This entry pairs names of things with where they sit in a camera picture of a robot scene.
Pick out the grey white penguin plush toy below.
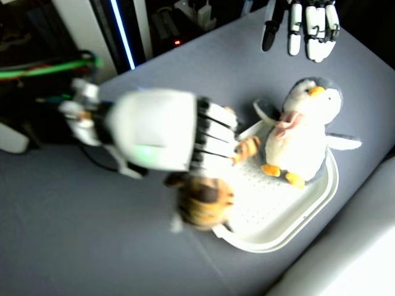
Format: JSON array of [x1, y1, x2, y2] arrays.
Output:
[[252, 76, 362, 189]]

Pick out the white oval basket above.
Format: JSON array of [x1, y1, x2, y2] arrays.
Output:
[[212, 120, 339, 254]]

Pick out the white pillar with blue light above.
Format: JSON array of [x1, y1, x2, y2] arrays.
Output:
[[51, 0, 154, 75]]

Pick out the green cable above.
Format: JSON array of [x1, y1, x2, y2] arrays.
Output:
[[0, 57, 104, 80]]

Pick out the white rounded edge panel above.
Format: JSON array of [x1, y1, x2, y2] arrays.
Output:
[[265, 156, 395, 296]]

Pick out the orange striped tiger plush toy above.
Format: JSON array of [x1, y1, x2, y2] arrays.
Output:
[[163, 135, 262, 234]]

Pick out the dark equipment with red light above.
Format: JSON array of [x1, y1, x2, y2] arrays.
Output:
[[151, 0, 217, 57]]

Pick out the grey table cloth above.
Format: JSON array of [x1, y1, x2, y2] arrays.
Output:
[[0, 6, 395, 296]]

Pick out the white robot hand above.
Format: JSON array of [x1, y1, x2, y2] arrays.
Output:
[[261, 0, 341, 62], [106, 89, 239, 172]]

